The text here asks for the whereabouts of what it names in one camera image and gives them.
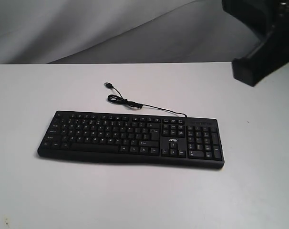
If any black Acer keyboard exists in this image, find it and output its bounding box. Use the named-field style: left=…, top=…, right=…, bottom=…
left=38, top=111, right=225, bottom=169

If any grey backdrop cloth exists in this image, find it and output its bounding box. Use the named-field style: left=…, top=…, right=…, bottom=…
left=0, top=0, right=260, bottom=64

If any black USB cable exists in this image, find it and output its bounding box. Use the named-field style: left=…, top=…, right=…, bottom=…
left=103, top=82, right=188, bottom=118

